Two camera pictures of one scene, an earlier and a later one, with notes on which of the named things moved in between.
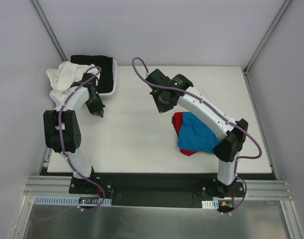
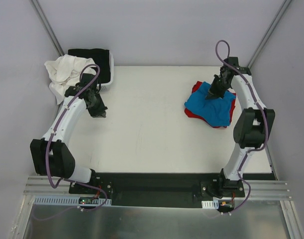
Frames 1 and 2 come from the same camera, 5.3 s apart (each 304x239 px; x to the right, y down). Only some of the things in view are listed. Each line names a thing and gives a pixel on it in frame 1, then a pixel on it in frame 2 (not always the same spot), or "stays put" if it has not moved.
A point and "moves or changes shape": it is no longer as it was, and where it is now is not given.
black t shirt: [105, 63] -> [101, 57]
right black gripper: [156, 81] -> [215, 90]
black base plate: [157, 189] stays put
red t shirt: [176, 119] -> [192, 113]
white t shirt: [65, 74] moves or changes shape
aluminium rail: [253, 189] stays put
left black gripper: [96, 108] stays put
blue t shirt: [196, 135] -> [216, 111]
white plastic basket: [105, 95] -> [103, 86]
